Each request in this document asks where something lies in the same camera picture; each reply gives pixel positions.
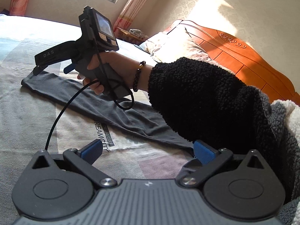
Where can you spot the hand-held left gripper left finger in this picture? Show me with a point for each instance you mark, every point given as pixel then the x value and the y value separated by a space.
pixel 92 150

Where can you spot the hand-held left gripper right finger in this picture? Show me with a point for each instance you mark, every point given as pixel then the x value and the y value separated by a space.
pixel 204 152

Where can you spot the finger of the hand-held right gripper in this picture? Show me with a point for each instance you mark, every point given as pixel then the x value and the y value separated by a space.
pixel 69 68
pixel 37 70

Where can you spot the dark grey pants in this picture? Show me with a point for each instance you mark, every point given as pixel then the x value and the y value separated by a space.
pixel 93 98

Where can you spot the person's right forearm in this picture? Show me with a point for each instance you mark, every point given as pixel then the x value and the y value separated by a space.
pixel 199 93

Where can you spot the person's right hand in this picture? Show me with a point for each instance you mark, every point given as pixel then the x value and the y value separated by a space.
pixel 121 65

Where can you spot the wooden nightstand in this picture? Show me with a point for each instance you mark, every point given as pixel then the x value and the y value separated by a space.
pixel 124 36

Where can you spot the grey patterned cloth bundle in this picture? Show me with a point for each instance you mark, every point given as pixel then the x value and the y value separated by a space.
pixel 138 33

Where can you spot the bed with patchwork sheet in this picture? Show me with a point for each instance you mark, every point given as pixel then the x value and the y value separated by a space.
pixel 28 121

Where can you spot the small beige pillow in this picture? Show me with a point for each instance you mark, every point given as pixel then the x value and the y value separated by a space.
pixel 150 43

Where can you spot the large beige printed pillow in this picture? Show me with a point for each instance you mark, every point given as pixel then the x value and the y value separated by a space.
pixel 182 46

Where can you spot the wooden headboard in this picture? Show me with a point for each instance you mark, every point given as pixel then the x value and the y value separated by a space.
pixel 246 58

